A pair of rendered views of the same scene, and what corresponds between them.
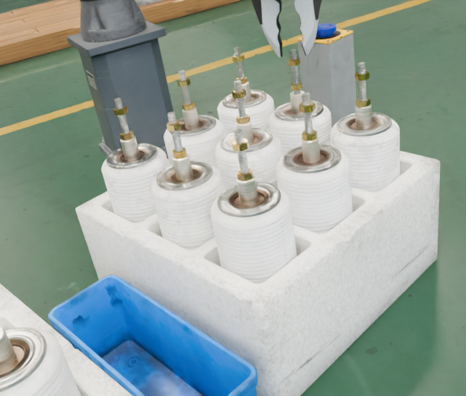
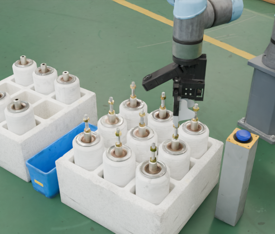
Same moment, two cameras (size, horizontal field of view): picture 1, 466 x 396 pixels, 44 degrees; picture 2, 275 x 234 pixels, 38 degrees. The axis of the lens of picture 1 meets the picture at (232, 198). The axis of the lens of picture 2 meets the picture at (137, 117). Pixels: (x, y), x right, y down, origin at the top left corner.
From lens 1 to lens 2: 1.18 m
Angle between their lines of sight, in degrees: 63
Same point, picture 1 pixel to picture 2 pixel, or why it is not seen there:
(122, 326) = not seen: hidden behind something
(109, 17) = (269, 53)
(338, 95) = (226, 168)
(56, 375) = (15, 118)
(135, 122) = (254, 108)
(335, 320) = (87, 203)
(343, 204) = (109, 176)
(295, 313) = (67, 178)
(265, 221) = (74, 145)
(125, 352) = not seen: hidden behind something
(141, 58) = (271, 83)
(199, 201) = (99, 129)
